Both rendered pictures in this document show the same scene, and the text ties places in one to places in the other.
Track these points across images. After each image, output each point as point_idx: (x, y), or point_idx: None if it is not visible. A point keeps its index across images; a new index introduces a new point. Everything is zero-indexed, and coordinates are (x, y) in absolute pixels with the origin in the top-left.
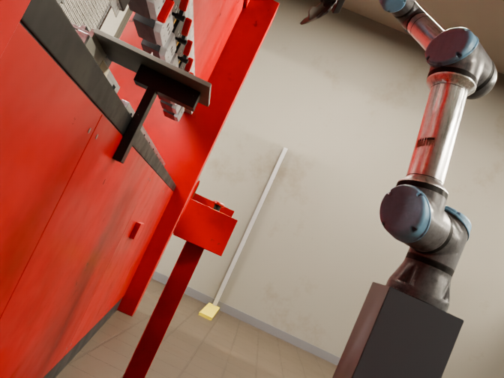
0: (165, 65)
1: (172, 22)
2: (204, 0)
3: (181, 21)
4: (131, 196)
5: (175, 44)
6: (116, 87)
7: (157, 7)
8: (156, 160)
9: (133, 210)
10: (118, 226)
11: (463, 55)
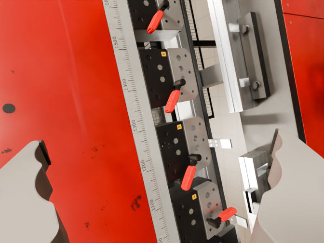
0: None
1: (188, 140)
2: (57, 4)
3: (160, 97)
4: (310, 75)
5: (171, 65)
6: (255, 166)
7: (219, 207)
8: (281, 30)
9: (306, 24)
10: (320, 68)
11: None
